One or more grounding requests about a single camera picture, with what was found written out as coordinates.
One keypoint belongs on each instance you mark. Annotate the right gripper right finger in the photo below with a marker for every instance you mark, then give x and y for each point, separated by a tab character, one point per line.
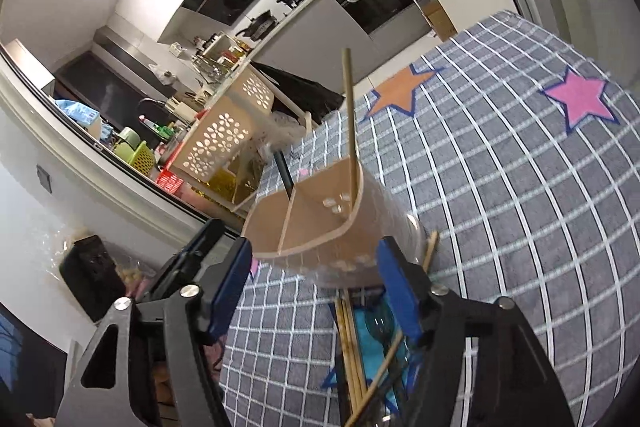
515	383

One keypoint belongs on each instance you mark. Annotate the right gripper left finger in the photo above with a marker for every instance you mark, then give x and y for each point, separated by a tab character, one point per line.
114	384

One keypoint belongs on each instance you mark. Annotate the clear spoon black handle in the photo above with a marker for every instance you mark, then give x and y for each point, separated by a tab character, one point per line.
397	370

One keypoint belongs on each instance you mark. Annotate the red plastic basket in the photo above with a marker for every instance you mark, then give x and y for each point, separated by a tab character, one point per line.
170	182

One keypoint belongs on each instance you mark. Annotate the beige perforated storage rack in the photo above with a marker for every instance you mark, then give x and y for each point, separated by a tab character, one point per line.
239	111

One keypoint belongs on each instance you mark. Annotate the green plastic basket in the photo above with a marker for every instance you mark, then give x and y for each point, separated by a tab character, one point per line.
141	159

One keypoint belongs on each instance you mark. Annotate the beige utensil holder caddy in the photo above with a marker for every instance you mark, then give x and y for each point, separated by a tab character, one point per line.
327	229

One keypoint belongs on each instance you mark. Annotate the wooden chopstick blue tip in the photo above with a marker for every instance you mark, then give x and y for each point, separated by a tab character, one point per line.
341	326

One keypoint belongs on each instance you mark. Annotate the wooden chopstick patterned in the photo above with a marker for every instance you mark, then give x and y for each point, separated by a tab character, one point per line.
360	380

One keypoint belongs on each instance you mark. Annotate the grey checkered tablecloth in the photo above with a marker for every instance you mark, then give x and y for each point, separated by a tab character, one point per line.
526	207

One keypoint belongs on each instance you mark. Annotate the cardboard box on floor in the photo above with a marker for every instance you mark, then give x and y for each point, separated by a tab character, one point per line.
439	20

